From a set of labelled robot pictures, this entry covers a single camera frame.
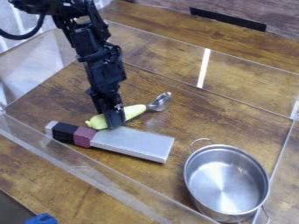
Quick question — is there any stainless steel pot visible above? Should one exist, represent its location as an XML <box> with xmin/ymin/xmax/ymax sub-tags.
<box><xmin>183</xmin><ymin>138</ymin><xmax>270</xmax><ymax>224</ymax></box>

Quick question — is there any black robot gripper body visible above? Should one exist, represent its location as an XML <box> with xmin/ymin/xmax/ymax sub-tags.
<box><xmin>76</xmin><ymin>42</ymin><xmax>127</xmax><ymax>95</ymax></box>

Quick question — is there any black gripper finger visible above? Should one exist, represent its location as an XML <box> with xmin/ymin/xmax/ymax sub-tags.
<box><xmin>91</xmin><ymin>94</ymin><xmax>108</xmax><ymax>115</ymax></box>
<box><xmin>104</xmin><ymin>94</ymin><xmax>125</xmax><ymax>129</ymax></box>

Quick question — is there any black strip on table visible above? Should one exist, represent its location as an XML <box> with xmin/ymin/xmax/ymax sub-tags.
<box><xmin>190</xmin><ymin>7</ymin><xmax>267</xmax><ymax>32</ymax></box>

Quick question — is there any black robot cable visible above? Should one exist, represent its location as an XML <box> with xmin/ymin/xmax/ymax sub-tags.
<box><xmin>0</xmin><ymin>13</ymin><xmax>47</xmax><ymax>41</ymax></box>

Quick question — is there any blue object at bottom edge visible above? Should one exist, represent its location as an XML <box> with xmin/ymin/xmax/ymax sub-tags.
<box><xmin>24</xmin><ymin>213</ymin><xmax>59</xmax><ymax>224</ymax></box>

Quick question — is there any toy cleaver knife grey blade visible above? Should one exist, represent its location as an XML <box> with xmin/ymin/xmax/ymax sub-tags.
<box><xmin>44</xmin><ymin>121</ymin><xmax>174</xmax><ymax>164</ymax></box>

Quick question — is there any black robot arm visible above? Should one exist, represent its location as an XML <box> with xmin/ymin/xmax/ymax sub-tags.
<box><xmin>8</xmin><ymin>0</ymin><xmax>127</xmax><ymax>129</ymax></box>

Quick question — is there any spoon with yellow handle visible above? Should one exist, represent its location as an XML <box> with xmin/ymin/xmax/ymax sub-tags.
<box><xmin>85</xmin><ymin>92</ymin><xmax>172</xmax><ymax>130</ymax></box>

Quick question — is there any clear acrylic enclosure wall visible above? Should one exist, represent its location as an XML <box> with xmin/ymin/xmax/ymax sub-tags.
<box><xmin>0</xmin><ymin>24</ymin><xmax>299</xmax><ymax>224</ymax></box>

